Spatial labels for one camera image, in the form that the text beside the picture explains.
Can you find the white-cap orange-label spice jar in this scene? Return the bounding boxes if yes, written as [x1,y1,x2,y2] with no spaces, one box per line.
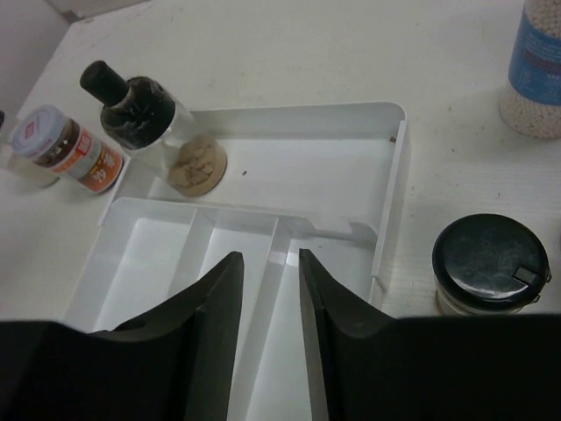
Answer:
[11,105,124,194]

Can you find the black-cap brown spice bottle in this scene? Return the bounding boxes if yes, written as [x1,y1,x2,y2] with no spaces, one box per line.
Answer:
[80,61,227,197]

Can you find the black flip-lid small jar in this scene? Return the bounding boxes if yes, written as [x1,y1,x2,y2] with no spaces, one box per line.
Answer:
[431,213,551,316]

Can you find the black-cap white powder bottle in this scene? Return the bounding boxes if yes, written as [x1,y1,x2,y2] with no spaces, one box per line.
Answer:
[1,110,60,189]

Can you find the white divided organizer tray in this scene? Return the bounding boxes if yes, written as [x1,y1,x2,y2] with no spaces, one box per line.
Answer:
[64,102,409,420]

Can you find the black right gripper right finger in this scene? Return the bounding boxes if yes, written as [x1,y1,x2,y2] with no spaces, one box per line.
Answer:
[299,249,560,420]

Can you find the silver-cap blue-label near bottle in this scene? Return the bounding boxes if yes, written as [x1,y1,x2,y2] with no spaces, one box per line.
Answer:
[499,1,560,139]

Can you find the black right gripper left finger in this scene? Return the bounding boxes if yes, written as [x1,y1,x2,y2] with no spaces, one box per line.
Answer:
[1,252,245,420]

